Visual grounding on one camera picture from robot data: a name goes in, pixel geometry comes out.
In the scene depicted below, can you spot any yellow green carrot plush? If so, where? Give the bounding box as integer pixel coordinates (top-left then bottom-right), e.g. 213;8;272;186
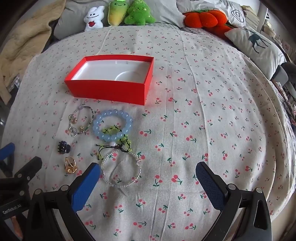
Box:
107;0;130;26

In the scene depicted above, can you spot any clear bead bracelet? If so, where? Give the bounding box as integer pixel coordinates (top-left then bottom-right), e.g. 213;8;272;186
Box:
101;149;142;187

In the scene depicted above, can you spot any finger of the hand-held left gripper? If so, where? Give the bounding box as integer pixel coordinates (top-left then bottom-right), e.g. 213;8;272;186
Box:
0;157;43;186
0;143;16;172

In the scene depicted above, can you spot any white deer-print pillow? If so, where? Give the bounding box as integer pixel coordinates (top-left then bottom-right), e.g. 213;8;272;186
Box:
224;25;287;79

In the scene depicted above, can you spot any beige quilted blanket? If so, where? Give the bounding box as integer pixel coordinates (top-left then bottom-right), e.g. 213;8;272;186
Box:
0;0;66;105

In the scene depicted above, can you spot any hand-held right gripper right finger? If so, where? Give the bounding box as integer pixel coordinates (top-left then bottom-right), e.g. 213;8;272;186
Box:
195;161;273;241

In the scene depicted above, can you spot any grey pillow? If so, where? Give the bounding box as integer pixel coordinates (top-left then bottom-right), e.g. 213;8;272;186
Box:
54;0;185;40

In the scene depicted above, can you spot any green tree plush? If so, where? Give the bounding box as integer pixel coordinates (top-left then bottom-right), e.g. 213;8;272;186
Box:
124;0;156;25

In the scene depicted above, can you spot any green bead black cord bracelet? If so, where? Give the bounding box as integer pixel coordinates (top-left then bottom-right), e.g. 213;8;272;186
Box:
96;125;132;160

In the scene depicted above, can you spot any cherry-print bed sheet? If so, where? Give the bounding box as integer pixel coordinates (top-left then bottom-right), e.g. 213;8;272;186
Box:
0;22;296;241

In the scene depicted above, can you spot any orange pumpkin plush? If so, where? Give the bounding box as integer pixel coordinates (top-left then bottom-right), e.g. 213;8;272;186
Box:
184;9;228;30
208;23;238;37

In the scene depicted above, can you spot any black hair claw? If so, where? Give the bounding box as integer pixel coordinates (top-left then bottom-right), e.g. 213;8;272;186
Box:
55;141;71;154

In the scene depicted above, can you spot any thin small-bead bracelet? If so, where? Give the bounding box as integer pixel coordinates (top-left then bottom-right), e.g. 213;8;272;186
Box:
68;106;94;137

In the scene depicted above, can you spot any red cardboard box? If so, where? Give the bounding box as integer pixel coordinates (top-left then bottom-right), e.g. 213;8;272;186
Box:
64;55;154;106

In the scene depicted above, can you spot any white plush toy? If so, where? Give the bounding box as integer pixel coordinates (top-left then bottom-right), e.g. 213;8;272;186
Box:
84;6;105;32

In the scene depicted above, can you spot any small silver gold clip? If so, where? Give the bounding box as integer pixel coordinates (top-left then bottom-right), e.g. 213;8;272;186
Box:
67;125;86;137

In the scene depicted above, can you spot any gold hair clip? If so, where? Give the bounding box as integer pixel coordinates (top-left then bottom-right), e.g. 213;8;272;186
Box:
64;157;79;173

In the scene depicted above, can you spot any white black-print pillow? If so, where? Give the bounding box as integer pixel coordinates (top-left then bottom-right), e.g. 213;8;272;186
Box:
176;0;247;27

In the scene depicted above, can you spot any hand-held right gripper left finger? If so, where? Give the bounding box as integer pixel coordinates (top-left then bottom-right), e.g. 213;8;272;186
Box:
27;162;102;241

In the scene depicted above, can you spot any blue bead bracelet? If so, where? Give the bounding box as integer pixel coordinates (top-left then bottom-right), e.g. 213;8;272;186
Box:
93;110;134;142

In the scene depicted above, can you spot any dark grey chair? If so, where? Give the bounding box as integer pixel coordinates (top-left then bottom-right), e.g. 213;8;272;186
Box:
269;62;296;102

